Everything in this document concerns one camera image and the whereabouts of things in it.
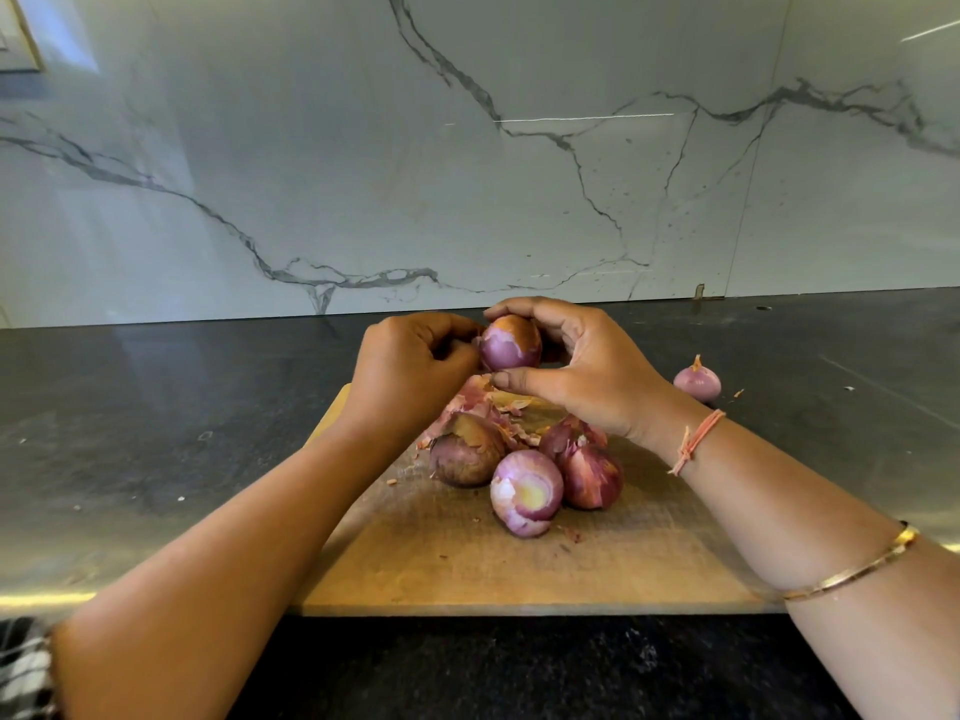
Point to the brownish red onion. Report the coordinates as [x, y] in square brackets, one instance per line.
[467, 453]

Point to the black white plaid sleeve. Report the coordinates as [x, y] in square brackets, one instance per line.
[23, 675]

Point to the gold bangle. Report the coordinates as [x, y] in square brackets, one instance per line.
[848, 565]

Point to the person's left forearm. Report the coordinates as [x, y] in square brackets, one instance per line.
[210, 600]

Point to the person's right hand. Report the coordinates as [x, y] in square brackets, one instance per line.
[600, 375]

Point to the red onion with pale patch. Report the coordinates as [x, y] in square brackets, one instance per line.
[527, 492]

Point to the pile of onion peels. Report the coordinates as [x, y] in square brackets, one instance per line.
[510, 409]

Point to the white wall switch plate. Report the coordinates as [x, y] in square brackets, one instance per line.
[15, 30]

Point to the wooden cutting board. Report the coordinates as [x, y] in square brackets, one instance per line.
[435, 570]

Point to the person's left hand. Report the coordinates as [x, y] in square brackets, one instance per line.
[405, 379]

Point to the small red onion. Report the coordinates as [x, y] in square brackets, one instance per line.
[698, 381]

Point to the person's right forearm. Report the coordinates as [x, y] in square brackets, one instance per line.
[818, 562]

